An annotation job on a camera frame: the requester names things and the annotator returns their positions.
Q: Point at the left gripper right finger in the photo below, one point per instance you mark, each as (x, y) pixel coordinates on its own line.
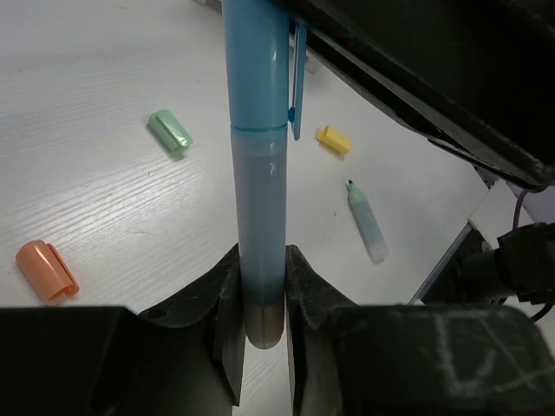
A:
(347, 359)

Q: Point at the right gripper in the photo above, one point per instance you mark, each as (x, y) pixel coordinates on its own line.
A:
(476, 78)

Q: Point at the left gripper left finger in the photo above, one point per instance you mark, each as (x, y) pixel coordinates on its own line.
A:
(182, 356)

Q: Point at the green marker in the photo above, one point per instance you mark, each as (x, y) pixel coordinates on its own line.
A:
(366, 223)

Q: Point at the blue cap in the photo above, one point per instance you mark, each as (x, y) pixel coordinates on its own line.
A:
(257, 52)

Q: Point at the blue marker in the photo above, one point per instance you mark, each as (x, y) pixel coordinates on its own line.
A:
(260, 178)

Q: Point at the green cap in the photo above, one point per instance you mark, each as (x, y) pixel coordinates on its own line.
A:
(169, 131)

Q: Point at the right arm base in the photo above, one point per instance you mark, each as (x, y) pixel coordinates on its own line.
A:
(521, 266)

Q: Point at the yellow cap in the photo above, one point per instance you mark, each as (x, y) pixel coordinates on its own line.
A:
(335, 140)

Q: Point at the orange cap left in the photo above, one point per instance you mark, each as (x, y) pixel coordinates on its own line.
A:
(45, 271)

